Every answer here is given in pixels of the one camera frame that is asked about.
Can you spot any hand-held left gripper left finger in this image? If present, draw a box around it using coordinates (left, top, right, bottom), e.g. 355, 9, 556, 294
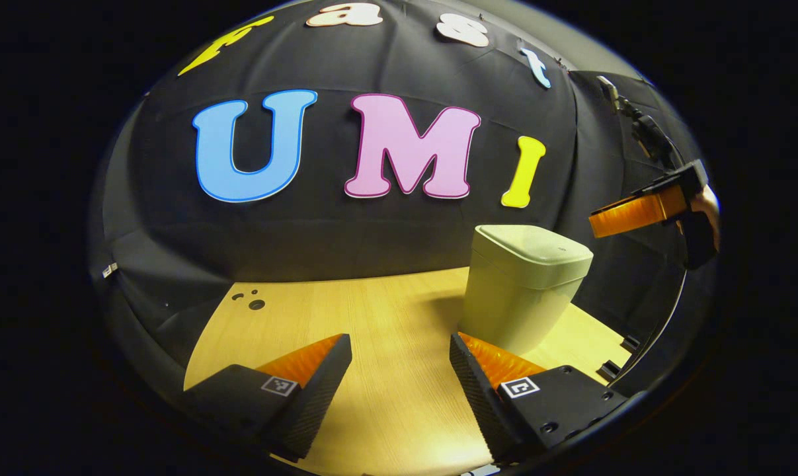
184, 333, 353, 463

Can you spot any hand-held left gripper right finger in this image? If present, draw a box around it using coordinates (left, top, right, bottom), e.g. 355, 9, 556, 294
449, 331, 632, 465

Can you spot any light green garbage bin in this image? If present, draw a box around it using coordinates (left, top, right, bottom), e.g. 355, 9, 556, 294
458, 224, 594, 356

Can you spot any wooden desktop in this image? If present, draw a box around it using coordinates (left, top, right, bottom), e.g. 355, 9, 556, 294
184, 266, 632, 476

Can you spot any grey cable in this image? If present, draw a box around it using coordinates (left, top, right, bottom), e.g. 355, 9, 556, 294
604, 264, 690, 394

